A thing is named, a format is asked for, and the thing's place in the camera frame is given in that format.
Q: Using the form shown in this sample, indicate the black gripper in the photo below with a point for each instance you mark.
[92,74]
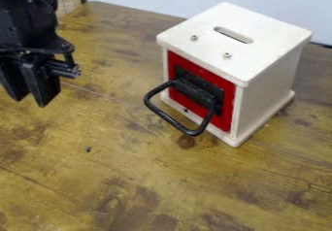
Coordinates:
[28,24]

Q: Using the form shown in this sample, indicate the white wooden box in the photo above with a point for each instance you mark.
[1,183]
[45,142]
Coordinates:
[244,52]

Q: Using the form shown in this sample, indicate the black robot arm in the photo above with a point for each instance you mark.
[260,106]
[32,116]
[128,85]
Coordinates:
[35,55]

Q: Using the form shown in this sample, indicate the red drawer with black handle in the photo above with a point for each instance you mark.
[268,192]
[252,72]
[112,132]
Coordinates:
[202,92]

